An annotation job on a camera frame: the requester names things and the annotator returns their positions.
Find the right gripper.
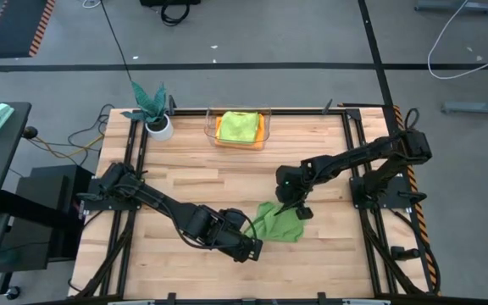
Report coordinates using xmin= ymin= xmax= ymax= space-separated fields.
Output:
xmin=274 ymin=164 xmax=314 ymax=220

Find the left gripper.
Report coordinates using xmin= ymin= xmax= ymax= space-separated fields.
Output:
xmin=213 ymin=209 xmax=264 ymax=263

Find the green microfiber towel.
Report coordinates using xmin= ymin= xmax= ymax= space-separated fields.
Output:
xmin=243 ymin=202 xmax=308 ymax=244
xmin=218 ymin=110 xmax=261 ymax=144

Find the orange microfiber towel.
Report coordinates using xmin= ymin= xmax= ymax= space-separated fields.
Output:
xmin=214 ymin=114 xmax=266 ymax=150

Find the black clamp lever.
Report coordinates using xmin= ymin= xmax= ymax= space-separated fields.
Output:
xmin=397 ymin=190 xmax=428 ymax=204
xmin=390 ymin=245 xmax=422 ymax=262

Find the clear plastic bin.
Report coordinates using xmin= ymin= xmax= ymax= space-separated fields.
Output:
xmin=203 ymin=101 xmax=273 ymax=152

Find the orange black hazard strip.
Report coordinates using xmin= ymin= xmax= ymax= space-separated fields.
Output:
xmin=394 ymin=104 xmax=442 ymax=296

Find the snake plant in white pot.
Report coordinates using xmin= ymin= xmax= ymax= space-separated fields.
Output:
xmin=120 ymin=80 xmax=175 ymax=142

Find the grey metal stand foot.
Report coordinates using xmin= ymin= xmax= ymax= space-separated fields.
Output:
xmin=441 ymin=97 xmax=488 ymax=115
xmin=414 ymin=0 xmax=488 ymax=14

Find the black equipment cabinet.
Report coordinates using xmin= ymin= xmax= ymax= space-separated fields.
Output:
xmin=0 ymin=164 xmax=95 ymax=275

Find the black mat with orange edge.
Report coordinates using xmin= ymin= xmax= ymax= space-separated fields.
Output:
xmin=0 ymin=0 xmax=57 ymax=59

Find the black left camera cable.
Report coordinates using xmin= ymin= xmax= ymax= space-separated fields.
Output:
xmin=242 ymin=213 xmax=259 ymax=239

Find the black table edge rail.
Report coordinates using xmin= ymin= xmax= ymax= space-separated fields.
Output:
xmin=68 ymin=293 xmax=440 ymax=305

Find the black aluminium frame rail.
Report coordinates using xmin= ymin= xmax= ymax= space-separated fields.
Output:
xmin=385 ymin=105 xmax=440 ymax=296
xmin=341 ymin=109 xmax=384 ymax=294
xmin=114 ymin=119 xmax=139 ymax=297
xmin=140 ymin=122 xmax=149 ymax=175

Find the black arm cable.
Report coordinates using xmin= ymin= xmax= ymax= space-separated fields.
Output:
xmin=402 ymin=108 xmax=421 ymax=131

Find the white floor cable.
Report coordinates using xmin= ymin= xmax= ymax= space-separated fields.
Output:
xmin=427 ymin=0 xmax=488 ymax=80

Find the black cable bundle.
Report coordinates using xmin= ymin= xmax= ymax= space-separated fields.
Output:
xmin=27 ymin=103 xmax=117 ymax=167

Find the black coiled cable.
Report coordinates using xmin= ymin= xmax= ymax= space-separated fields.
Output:
xmin=158 ymin=0 xmax=191 ymax=27

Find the thin black hanging cable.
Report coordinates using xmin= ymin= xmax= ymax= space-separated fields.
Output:
xmin=98 ymin=0 xmax=134 ymax=82

